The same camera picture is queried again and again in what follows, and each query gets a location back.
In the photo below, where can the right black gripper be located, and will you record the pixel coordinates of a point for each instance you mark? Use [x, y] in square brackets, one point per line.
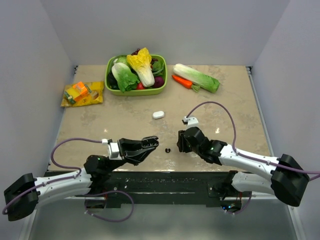
[181, 143]

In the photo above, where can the white earbud charging case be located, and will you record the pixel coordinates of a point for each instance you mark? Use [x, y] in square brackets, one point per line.
[158, 115]

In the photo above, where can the dark green leafy vegetable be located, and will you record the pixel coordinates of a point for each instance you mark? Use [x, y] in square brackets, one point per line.
[157, 68]

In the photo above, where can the dark red grapes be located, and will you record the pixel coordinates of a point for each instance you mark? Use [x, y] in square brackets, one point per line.
[136, 52]

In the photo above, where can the black earbud charging case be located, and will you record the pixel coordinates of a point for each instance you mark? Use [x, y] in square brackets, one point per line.
[150, 142]

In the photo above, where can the green plastic basket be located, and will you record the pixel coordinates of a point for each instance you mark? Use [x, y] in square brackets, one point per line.
[140, 92]

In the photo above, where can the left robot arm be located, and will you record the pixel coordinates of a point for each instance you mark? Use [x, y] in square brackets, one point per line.
[28, 192]

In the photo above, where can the orange toy carrot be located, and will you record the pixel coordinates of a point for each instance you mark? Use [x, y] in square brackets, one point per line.
[186, 83]

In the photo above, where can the yellow napa cabbage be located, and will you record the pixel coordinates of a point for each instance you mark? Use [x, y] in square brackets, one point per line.
[141, 64]

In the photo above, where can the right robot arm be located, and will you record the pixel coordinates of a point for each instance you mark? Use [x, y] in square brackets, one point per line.
[281, 176]

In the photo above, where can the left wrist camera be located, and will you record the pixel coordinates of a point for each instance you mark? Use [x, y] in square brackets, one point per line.
[112, 149]

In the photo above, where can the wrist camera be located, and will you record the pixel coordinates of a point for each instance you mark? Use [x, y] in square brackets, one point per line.
[112, 149]
[190, 121]

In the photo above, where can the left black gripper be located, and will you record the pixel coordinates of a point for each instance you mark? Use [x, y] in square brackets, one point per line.
[135, 153]

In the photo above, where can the yellow snack bag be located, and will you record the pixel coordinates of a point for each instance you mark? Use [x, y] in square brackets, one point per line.
[95, 97]

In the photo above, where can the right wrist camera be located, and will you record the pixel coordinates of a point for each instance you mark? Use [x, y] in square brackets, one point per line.
[190, 121]

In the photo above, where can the purple onion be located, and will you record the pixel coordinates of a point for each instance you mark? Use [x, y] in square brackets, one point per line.
[158, 82]

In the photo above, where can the napa cabbage on table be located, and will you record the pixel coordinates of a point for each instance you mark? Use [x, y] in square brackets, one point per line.
[206, 82]

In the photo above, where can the orange juice box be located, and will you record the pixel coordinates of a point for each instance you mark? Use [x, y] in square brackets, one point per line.
[77, 92]

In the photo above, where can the green lettuce in basket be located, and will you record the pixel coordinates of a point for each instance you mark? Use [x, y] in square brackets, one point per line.
[126, 80]

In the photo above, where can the round green cabbage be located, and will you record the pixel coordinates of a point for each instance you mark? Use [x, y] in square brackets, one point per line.
[121, 59]

